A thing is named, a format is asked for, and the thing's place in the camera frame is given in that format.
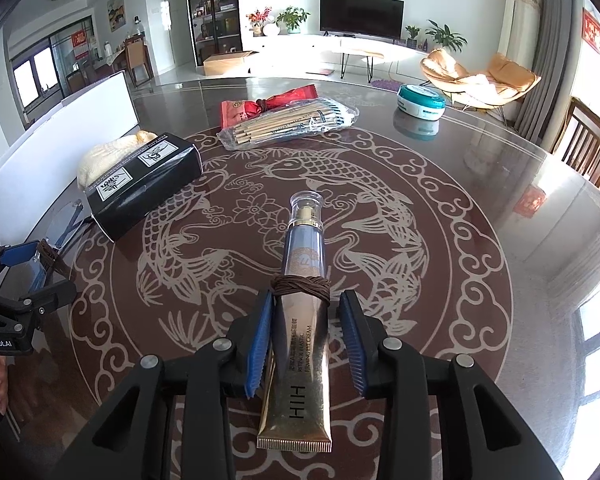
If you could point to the bag of cotton swabs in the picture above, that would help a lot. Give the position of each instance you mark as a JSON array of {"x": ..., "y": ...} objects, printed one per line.
[{"x": 290, "y": 122}]

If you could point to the white standing air conditioner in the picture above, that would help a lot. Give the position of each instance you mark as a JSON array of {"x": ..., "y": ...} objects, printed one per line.
[{"x": 520, "y": 20}]

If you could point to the black cardboard box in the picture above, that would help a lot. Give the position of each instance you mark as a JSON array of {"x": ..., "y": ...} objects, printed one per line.
[{"x": 145, "y": 185}]

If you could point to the dark glass display cabinet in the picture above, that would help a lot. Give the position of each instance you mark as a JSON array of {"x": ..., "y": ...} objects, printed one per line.
[{"x": 214, "y": 10}]

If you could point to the white door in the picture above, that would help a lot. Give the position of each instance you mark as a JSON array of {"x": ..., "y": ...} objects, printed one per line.
[{"x": 175, "y": 22}]

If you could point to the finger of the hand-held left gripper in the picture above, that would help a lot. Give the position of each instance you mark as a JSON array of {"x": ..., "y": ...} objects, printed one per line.
[
  {"x": 40, "y": 297},
  {"x": 20, "y": 254}
]

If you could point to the green potted plant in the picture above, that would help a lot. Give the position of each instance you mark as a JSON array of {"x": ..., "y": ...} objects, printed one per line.
[{"x": 292, "y": 19}]

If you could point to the red snack packet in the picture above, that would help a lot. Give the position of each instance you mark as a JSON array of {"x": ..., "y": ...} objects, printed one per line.
[{"x": 240, "y": 110}]

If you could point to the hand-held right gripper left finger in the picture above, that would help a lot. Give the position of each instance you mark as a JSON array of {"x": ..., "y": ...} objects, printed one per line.
[{"x": 260, "y": 345}]

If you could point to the red window poster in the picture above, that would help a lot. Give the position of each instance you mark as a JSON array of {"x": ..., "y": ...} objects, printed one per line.
[{"x": 80, "y": 44}]

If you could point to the black television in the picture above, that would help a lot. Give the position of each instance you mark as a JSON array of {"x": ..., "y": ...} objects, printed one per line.
[{"x": 362, "y": 15}]

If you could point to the wooden slatted chair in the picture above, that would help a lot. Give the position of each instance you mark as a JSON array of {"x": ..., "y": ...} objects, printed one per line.
[{"x": 590, "y": 155}]

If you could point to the small potted plant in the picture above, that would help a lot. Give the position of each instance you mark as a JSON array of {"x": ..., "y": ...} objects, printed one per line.
[{"x": 412, "y": 37}]

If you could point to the grey curtain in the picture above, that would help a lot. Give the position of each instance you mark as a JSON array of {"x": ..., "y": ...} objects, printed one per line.
[{"x": 550, "y": 50}]

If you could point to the cream knitted work glove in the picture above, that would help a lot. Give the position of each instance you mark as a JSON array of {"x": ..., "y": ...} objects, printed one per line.
[{"x": 110, "y": 157}]

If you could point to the clear plastic piece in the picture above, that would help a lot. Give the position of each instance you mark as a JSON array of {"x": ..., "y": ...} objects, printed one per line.
[{"x": 70, "y": 225}]

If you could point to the red flower bouquet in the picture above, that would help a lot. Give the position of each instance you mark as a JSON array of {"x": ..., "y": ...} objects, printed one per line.
[{"x": 259, "y": 17}]

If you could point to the white round vase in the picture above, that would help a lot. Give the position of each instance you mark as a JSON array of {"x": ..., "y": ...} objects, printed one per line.
[{"x": 271, "y": 30}]

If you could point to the red wall decoration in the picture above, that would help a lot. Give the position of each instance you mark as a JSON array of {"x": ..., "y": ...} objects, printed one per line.
[{"x": 594, "y": 31}]

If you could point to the large white container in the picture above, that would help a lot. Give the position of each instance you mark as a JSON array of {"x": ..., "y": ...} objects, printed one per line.
[{"x": 55, "y": 135}]

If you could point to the red flat book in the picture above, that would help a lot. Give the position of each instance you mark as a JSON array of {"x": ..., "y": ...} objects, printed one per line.
[{"x": 326, "y": 71}]

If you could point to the teal and white round tin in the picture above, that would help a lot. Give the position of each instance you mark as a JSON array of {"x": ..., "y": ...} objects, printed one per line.
[{"x": 421, "y": 102}]

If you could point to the wooden dining chair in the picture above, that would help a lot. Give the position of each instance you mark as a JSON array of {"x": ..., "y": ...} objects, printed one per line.
[{"x": 139, "y": 60}]

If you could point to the framed wall painting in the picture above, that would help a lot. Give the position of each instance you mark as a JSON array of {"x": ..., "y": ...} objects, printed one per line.
[{"x": 116, "y": 11}]

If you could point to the purple floor mat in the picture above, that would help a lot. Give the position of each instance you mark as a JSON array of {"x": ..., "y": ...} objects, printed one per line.
[{"x": 384, "y": 83}]

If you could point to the white coffee table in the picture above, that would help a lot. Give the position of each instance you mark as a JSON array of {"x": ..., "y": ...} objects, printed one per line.
[{"x": 362, "y": 56}]

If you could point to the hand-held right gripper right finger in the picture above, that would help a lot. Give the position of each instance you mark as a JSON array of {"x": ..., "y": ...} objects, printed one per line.
[{"x": 352, "y": 345}]

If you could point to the gold cream tube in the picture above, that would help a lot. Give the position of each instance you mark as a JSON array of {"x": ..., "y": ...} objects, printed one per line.
[{"x": 300, "y": 360}]

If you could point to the orange lounge chair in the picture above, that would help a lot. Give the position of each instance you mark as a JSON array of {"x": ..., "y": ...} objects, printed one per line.
[{"x": 475, "y": 82}]

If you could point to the white television console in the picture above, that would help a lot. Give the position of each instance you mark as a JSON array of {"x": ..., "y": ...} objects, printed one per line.
[{"x": 305, "y": 50}]

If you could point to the large leafy potted plant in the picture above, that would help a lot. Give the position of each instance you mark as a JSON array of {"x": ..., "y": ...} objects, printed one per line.
[{"x": 445, "y": 37}]

